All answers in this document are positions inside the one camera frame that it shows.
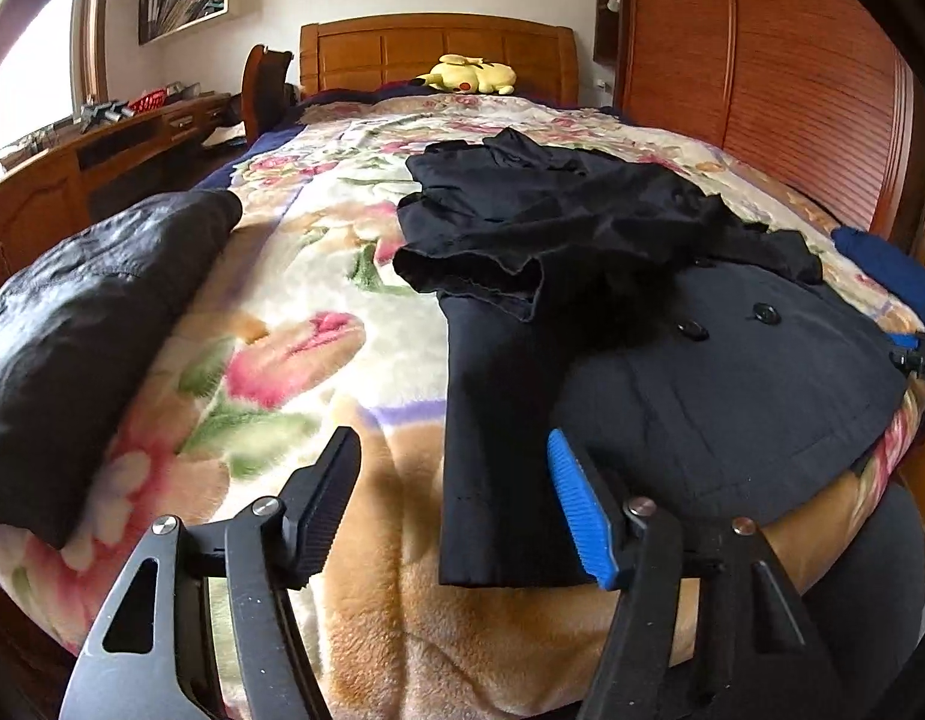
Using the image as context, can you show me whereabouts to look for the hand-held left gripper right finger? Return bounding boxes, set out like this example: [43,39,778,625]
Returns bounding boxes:
[546,429,846,720]

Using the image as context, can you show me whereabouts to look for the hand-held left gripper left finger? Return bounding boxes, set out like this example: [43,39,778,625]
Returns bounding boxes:
[58,426,362,720]

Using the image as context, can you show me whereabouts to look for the floral blanket bed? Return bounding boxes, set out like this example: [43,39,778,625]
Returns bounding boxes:
[0,97,925,720]

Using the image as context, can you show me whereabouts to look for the yellow plush toy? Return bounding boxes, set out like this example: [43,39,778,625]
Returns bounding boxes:
[413,54,518,97]

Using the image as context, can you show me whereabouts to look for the wooden slatted wardrobe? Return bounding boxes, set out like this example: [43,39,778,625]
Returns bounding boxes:
[593,0,925,271]

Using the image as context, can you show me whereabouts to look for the dark grey folded jacket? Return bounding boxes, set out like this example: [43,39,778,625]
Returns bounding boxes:
[0,190,244,550]

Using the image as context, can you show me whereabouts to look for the black devices on desk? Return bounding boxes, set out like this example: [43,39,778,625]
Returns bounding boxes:
[79,100,134,127]

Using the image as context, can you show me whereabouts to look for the black button coat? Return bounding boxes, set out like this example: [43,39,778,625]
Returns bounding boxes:
[392,127,909,587]

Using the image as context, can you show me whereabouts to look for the wooden chair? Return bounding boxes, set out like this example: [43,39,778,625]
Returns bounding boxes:
[241,43,295,147]

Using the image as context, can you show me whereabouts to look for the wooden desk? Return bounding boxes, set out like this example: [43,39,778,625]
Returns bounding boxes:
[0,90,235,293]

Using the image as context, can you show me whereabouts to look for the window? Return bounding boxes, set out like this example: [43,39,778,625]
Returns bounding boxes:
[0,0,115,158]

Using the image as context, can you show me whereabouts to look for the wooden bed headboard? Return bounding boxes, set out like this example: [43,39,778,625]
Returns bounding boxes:
[298,13,579,102]

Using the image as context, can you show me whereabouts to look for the person's leg in grey pants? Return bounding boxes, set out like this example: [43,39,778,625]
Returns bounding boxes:
[747,480,925,720]

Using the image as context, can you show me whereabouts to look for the blue cloth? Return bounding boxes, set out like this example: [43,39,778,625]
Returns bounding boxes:
[832,227,925,335]

